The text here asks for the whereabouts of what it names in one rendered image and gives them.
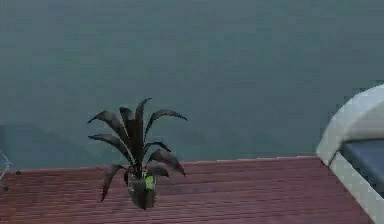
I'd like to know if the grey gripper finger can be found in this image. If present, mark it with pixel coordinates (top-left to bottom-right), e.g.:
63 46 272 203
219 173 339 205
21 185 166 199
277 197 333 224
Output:
0 164 12 192
0 149 22 176

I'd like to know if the white armchair with blue seat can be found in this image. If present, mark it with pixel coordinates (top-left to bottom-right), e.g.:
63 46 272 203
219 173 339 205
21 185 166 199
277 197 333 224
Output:
315 83 384 224

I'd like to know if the dark leafed potted house plant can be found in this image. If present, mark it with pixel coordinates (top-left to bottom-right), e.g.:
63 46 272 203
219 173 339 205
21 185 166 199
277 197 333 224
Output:
87 97 189 211

